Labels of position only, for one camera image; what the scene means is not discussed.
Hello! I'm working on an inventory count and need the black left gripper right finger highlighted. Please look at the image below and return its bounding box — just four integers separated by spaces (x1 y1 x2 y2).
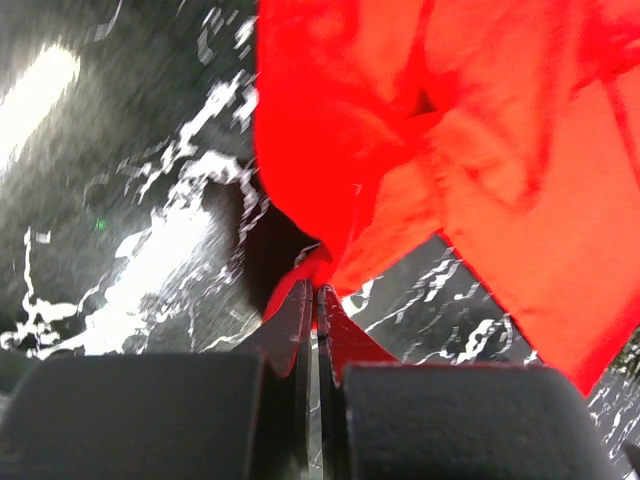
317 286 616 479

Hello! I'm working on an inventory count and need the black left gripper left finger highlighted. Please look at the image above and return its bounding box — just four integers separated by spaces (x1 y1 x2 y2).
1 281 313 479

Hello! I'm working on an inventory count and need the red t-shirt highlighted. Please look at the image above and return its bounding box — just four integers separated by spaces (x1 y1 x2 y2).
254 1 639 394

